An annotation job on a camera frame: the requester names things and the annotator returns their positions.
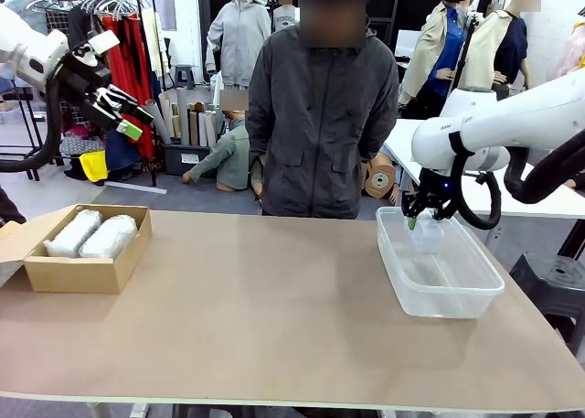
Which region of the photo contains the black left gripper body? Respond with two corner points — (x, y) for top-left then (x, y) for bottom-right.
(58, 60), (112, 111)

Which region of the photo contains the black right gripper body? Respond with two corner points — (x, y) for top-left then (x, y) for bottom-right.
(418, 166), (458, 202)

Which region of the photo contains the white unwrapped digital clock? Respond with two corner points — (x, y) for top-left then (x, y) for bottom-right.
(409, 209), (448, 255)

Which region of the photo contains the bubble-wrapped clock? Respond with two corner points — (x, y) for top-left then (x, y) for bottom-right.
(43, 209), (102, 259)
(79, 214), (139, 260)

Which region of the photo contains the leaning grey paper roll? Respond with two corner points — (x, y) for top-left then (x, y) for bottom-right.
(143, 98), (174, 145)

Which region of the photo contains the red hanging dress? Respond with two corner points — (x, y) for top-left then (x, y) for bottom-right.
(101, 15), (155, 159)

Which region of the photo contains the cardboard spool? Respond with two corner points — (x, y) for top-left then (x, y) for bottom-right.
(364, 155), (398, 200)

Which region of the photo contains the beige paper roll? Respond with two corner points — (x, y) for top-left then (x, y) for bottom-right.
(158, 91), (178, 140)

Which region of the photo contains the yellow cloth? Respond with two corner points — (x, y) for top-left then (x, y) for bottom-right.
(78, 150), (110, 185)

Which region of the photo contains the black hanging garment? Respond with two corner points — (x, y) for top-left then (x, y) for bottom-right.
(67, 6), (107, 48)

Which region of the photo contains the tall grey paper roll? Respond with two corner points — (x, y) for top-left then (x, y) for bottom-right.
(175, 85), (191, 147)

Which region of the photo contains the white table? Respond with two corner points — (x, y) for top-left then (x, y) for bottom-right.
(382, 118), (585, 220)

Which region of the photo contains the cream hanging garment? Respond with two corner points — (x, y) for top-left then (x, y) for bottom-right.
(140, 8), (165, 86)

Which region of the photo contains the small black stool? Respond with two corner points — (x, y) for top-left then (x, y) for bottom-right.
(175, 64), (197, 91)

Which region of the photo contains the aluminium bar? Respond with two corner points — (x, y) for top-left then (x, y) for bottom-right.
(103, 180), (169, 195)

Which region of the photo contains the dark storage bin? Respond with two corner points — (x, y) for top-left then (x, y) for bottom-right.
(162, 141), (218, 177)

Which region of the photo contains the clear plastic container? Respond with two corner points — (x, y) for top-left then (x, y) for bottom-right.
(375, 206), (506, 320)

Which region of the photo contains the seated mannequin in green shirt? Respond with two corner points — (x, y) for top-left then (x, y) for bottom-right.
(182, 111), (266, 195)

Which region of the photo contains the person in dark grey jacket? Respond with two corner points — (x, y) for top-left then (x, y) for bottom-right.
(245, 0), (401, 221)

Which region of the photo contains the black plastic stool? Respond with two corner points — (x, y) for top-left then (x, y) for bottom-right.
(508, 252), (585, 344)

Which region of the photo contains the mannequin in grey hoodie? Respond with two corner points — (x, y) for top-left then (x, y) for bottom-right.
(204, 0), (273, 91)

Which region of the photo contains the bystander in dark clothes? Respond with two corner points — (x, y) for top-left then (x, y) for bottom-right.
(0, 187), (27, 230)

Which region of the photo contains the mannequin in beige coat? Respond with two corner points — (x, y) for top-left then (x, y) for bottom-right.
(398, 0), (474, 106)

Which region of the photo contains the white monitor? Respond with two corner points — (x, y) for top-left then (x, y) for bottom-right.
(394, 28), (418, 58)

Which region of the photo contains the brown cardboard box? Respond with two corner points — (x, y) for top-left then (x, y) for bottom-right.
(0, 203), (154, 295)

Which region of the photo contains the mannequin in cream navy top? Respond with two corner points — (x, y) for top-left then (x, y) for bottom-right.
(470, 0), (534, 92)

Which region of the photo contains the mannequin in grey sweatshirt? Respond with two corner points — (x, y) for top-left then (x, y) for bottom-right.
(271, 1), (301, 34)

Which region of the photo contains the pink fluffy garment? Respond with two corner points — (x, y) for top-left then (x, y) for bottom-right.
(555, 24), (585, 83)

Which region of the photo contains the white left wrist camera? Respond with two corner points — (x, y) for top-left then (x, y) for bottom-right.
(86, 29), (121, 57)

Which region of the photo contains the black left arm hose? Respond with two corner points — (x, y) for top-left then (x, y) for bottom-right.
(0, 77), (63, 175)

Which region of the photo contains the black arm hose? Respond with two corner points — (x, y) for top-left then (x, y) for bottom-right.
(0, 77), (63, 175)
(450, 132), (585, 230)

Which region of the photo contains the black right arm hose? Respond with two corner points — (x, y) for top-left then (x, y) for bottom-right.
(450, 132), (585, 230)

